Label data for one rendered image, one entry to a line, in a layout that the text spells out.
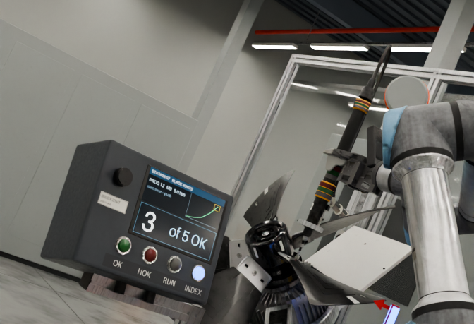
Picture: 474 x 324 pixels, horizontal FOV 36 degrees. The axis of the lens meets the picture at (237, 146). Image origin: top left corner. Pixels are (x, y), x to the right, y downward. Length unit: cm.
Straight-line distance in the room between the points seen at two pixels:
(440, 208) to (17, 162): 614
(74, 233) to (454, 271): 63
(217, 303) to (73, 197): 78
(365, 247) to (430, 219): 99
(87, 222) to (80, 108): 625
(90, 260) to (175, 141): 667
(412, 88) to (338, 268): 78
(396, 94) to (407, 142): 130
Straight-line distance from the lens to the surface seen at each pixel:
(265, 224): 198
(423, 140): 137
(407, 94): 267
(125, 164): 111
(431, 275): 128
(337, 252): 230
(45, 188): 732
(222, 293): 185
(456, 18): 864
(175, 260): 115
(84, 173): 113
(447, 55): 850
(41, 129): 722
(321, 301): 169
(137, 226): 112
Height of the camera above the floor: 122
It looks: 6 degrees up
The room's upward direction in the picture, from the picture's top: 24 degrees clockwise
